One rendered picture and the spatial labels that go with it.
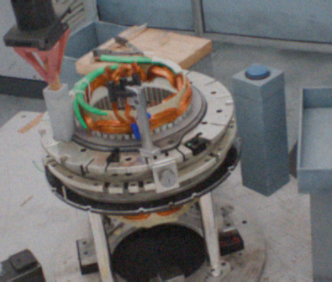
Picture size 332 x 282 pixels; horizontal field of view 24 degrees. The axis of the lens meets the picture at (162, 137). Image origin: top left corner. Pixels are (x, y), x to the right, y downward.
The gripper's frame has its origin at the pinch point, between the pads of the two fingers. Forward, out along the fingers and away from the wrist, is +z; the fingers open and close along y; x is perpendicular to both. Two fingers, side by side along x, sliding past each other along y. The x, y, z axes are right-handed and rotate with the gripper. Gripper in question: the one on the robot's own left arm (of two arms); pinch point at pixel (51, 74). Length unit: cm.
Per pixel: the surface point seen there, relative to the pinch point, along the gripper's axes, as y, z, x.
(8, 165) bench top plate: -29, 46, -37
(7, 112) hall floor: -168, 140, -138
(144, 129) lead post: 4.5, 5.9, 15.5
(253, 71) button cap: -32.0, 19.4, 22.2
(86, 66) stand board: -28.5, 17.7, -10.3
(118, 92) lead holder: 4.4, -0.4, 12.8
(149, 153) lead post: 5.2, 9.6, 15.9
